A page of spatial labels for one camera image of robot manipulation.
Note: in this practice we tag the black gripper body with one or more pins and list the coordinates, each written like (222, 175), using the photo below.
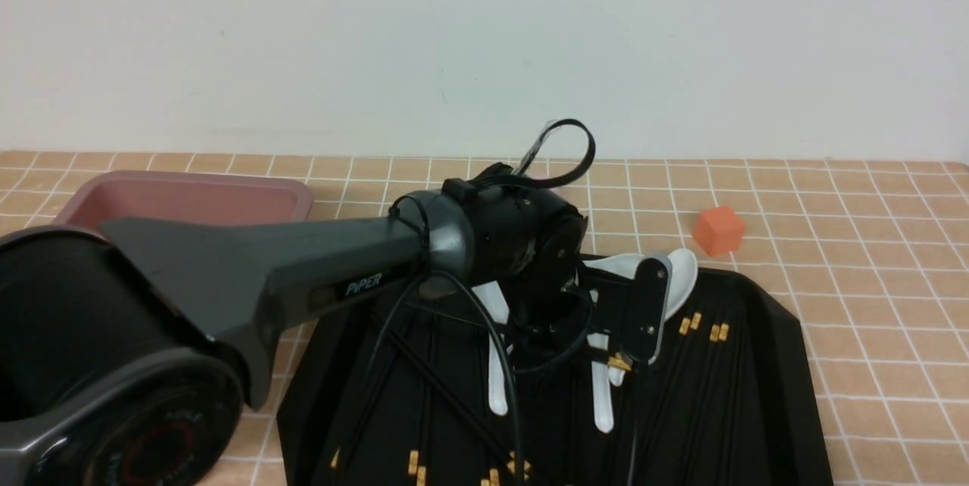
(524, 248)

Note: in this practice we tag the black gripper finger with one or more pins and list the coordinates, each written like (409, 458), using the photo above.
(643, 318)

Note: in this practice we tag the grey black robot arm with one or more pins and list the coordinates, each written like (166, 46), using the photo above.
(132, 351)

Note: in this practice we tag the white spoon far right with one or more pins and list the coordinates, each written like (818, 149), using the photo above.
(681, 274)

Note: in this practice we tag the white spoon left vertical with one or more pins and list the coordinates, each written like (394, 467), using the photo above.
(494, 301)

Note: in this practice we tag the white spoon vertical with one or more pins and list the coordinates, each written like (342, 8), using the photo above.
(603, 415)
(494, 301)

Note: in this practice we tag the orange cube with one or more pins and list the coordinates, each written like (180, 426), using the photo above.
(719, 231)

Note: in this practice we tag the white spoon centre vertical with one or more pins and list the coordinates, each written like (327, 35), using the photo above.
(603, 415)

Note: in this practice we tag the black plastic tray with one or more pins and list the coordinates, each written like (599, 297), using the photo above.
(768, 429)

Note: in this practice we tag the black chopstick crossing left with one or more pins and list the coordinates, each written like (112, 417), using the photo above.
(498, 447)

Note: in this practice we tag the black chopstick bottom centre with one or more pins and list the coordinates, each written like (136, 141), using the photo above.
(492, 477)

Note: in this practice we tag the black chopstick vertical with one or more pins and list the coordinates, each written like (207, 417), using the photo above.
(427, 411)
(433, 380)

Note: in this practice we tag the black chopstick leaning left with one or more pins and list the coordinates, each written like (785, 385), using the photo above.
(378, 371)

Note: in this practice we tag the pink plastic bin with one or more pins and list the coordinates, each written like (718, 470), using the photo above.
(208, 198)

